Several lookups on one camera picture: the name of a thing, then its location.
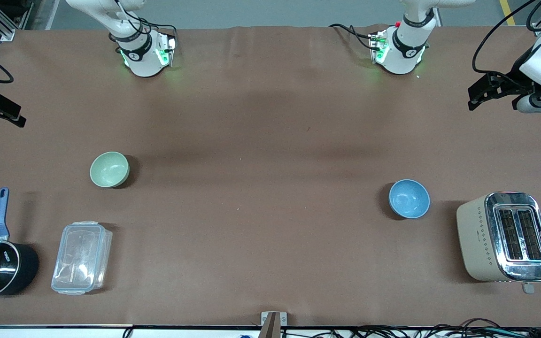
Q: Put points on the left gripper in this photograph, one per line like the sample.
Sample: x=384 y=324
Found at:
x=510 y=84

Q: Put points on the green bowl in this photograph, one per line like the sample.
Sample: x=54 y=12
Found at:
x=109 y=170

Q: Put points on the blue bowl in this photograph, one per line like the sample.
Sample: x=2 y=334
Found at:
x=409 y=199

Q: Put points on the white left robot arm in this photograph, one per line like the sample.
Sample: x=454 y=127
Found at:
x=399 y=58

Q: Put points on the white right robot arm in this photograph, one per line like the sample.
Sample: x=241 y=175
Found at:
x=143 y=61

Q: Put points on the base connector box green light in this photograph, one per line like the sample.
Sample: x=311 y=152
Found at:
x=377 y=47
x=166 y=49

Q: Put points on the beige chrome toaster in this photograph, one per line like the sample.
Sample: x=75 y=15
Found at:
x=479 y=239

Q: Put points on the clear plastic lidded container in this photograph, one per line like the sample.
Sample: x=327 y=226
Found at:
x=80 y=258

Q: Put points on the brown table mat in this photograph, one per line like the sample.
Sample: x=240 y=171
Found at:
x=270 y=244

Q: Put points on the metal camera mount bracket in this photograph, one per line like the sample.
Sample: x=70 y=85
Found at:
x=270 y=326

